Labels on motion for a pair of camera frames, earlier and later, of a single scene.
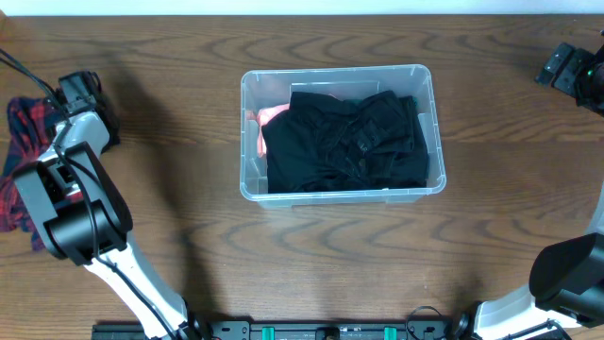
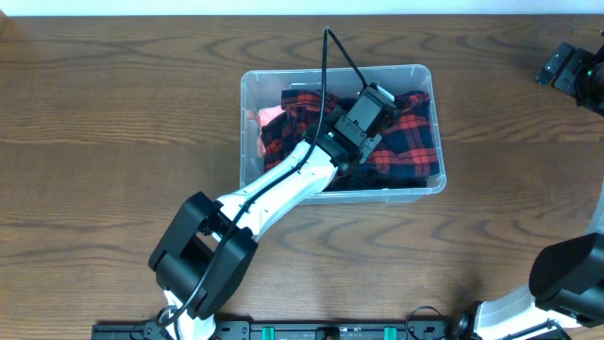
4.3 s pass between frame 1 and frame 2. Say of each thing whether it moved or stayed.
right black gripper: stayed
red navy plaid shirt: moved
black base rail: stayed
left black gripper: moved
